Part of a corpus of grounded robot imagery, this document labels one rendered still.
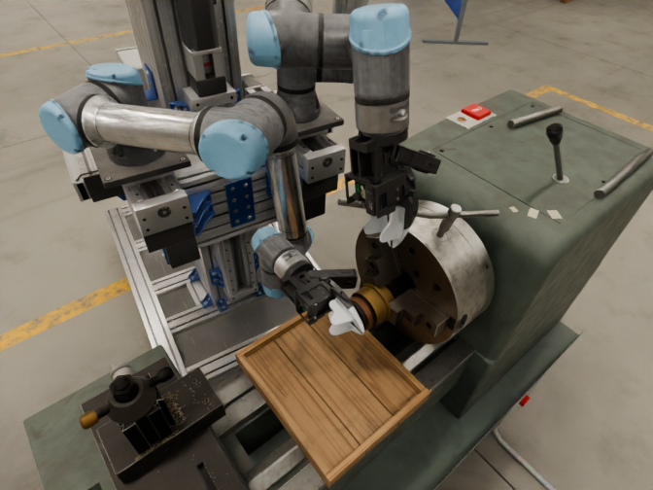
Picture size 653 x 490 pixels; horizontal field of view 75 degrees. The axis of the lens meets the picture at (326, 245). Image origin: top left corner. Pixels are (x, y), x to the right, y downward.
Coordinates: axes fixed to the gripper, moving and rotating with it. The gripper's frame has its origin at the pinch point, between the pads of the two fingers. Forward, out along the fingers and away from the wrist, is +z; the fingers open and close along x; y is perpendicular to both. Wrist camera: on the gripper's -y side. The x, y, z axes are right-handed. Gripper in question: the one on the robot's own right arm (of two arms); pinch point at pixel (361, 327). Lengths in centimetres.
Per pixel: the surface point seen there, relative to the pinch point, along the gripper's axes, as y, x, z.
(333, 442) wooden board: 13.8, -19.8, 9.3
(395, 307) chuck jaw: -7.9, 1.9, 1.5
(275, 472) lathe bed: 26.4, -22.3, 5.8
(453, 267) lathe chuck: -17.2, 12.2, 6.0
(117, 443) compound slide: 48.3, -6.2, -10.5
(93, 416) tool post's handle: 48.4, 6.3, -9.8
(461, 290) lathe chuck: -16.9, 8.8, 9.3
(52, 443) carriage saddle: 59, -16, -23
